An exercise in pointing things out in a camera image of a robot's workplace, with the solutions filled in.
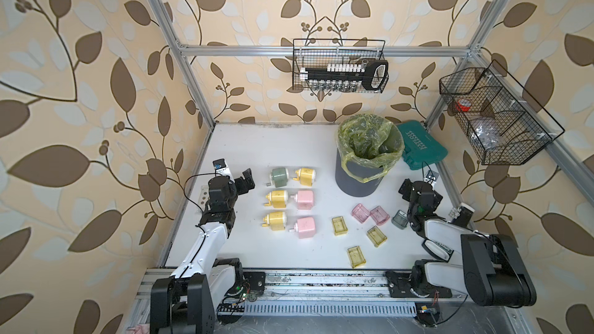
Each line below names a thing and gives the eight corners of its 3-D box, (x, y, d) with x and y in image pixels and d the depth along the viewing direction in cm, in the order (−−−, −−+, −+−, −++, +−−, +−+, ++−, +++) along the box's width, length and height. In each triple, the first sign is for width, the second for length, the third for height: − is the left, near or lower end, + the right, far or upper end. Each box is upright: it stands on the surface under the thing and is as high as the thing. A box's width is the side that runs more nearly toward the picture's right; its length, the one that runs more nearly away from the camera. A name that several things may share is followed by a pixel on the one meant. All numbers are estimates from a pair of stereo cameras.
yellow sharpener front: (264, 230, 88) (261, 221, 81) (265, 221, 90) (262, 212, 83) (286, 230, 88) (285, 221, 81) (287, 221, 90) (285, 212, 83)
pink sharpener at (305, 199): (295, 210, 93) (294, 202, 87) (295, 199, 96) (294, 190, 90) (313, 210, 93) (313, 202, 87) (313, 199, 96) (313, 190, 90)
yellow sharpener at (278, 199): (267, 208, 92) (264, 200, 87) (268, 198, 95) (266, 190, 90) (287, 208, 92) (286, 200, 87) (287, 198, 95) (286, 190, 90)
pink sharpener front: (295, 238, 86) (294, 231, 80) (296, 225, 89) (295, 217, 83) (315, 238, 86) (315, 231, 80) (315, 225, 89) (315, 217, 83)
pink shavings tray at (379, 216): (379, 227, 88) (381, 225, 87) (367, 213, 92) (368, 211, 90) (390, 220, 90) (391, 218, 88) (378, 206, 94) (379, 204, 92)
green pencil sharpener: (269, 187, 98) (267, 178, 93) (270, 176, 102) (268, 167, 96) (288, 187, 98) (287, 178, 93) (288, 176, 102) (287, 167, 96)
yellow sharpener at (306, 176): (293, 186, 99) (292, 178, 93) (294, 177, 102) (293, 168, 96) (314, 186, 99) (315, 178, 93) (314, 177, 102) (315, 168, 96)
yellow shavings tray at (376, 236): (376, 248, 83) (378, 246, 82) (364, 232, 87) (365, 230, 85) (386, 240, 85) (388, 238, 84) (374, 225, 89) (375, 223, 87)
